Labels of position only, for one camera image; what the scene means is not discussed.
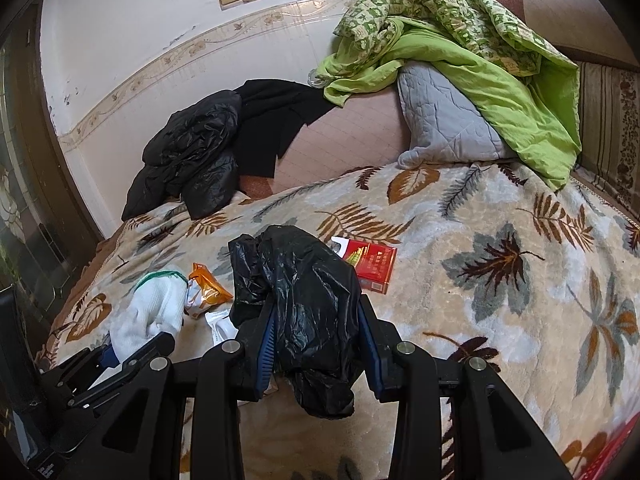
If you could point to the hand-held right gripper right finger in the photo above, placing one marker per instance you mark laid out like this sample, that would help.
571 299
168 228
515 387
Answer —
369 347

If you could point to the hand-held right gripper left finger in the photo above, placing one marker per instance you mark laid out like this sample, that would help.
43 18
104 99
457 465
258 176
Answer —
265 345

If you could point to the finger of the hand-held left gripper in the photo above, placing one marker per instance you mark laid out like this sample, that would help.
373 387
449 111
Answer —
135 360
75 367

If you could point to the white sock green trim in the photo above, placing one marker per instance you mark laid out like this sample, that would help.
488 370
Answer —
150 310

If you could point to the black plastic bag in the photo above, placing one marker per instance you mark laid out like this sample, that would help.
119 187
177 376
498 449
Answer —
310 300

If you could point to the orange snack packet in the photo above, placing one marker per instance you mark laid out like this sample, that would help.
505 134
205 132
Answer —
210 292

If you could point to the white plastic wrapper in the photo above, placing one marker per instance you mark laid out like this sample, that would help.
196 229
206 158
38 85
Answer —
220 325

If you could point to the red cardboard box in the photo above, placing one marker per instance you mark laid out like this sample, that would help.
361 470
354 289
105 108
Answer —
375 265

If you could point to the leaf printed blanket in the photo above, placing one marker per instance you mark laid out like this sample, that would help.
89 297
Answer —
450 310

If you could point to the black puffer jacket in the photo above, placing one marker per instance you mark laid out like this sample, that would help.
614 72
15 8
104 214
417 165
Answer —
190 150

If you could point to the brown fabric sofa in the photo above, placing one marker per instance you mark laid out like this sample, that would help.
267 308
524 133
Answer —
350 135

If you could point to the black cloth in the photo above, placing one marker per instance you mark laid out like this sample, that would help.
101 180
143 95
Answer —
270 125

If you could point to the grey quilted pillow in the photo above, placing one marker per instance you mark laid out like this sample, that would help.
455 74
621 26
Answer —
440 115

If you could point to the green patterned quilt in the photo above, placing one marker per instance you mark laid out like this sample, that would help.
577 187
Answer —
450 60

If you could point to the striped beige sofa cushion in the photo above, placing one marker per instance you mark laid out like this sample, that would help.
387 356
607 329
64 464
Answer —
610 125

